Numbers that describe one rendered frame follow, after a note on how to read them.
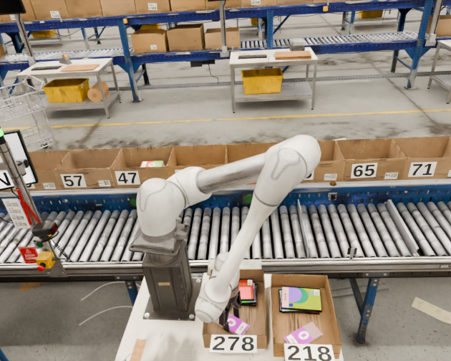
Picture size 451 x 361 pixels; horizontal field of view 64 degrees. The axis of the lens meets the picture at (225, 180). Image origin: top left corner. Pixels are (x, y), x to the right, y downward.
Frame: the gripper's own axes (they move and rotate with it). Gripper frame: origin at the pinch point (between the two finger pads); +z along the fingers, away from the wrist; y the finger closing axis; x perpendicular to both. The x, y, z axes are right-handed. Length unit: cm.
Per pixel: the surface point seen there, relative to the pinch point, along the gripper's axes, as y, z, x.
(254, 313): 10.9, 3.0, -5.8
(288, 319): 16.7, 2.9, -21.3
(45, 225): -24, -30, 100
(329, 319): 27.6, 3.1, -37.0
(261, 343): -2.6, -0.5, -18.1
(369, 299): 78, 37, -45
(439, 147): 187, -17, -51
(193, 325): -10.2, 3.9, 15.2
